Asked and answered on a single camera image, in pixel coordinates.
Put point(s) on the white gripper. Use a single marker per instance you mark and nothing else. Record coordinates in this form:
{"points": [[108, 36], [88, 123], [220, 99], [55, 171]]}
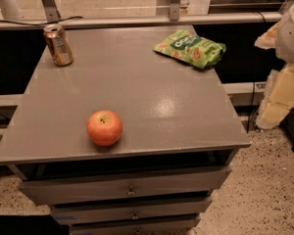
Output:
{"points": [[292, 38]]}

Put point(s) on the green rice chip bag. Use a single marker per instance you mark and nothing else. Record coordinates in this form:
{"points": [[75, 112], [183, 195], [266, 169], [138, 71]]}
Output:
{"points": [[191, 48]]}

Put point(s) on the orange soda can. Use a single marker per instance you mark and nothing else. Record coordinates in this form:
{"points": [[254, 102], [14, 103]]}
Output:
{"points": [[58, 45]]}

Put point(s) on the grey drawer cabinet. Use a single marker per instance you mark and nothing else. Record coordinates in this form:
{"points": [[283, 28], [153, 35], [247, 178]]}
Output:
{"points": [[124, 140]]}

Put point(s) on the red apple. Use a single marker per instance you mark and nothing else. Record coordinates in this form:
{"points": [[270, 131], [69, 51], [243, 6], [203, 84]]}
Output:
{"points": [[104, 128]]}

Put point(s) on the metal rail frame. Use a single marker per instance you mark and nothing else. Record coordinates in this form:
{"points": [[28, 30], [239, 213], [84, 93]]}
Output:
{"points": [[118, 13]]}

